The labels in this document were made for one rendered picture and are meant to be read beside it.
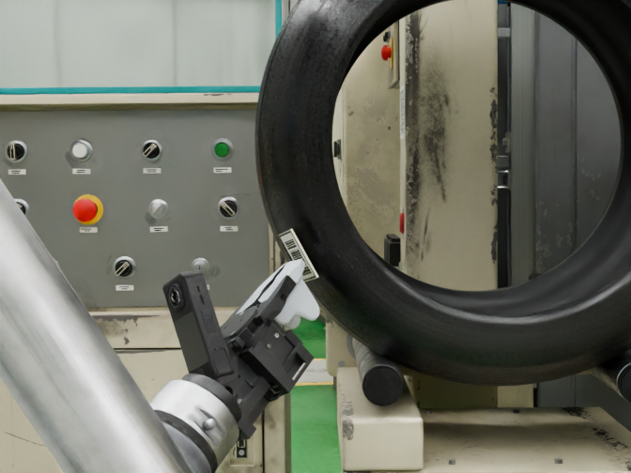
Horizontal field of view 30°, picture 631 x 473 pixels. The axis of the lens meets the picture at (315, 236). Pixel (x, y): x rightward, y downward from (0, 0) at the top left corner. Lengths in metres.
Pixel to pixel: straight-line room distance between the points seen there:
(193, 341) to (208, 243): 0.85
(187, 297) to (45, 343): 0.29
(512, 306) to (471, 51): 0.36
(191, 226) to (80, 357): 1.11
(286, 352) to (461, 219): 0.52
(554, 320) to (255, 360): 0.34
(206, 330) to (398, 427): 0.26
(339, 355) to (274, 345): 0.45
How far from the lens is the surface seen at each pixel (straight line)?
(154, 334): 2.00
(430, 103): 1.65
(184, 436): 1.10
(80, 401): 0.92
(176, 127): 2.02
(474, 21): 1.67
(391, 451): 1.31
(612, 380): 1.36
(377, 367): 1.29
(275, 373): 1.18
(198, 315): 1.17
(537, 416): 1.63
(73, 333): 0.93
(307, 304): 1.25
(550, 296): 1.57
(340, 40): 1.28
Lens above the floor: 1.13
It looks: 3 degrees down
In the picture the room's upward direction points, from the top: straight up
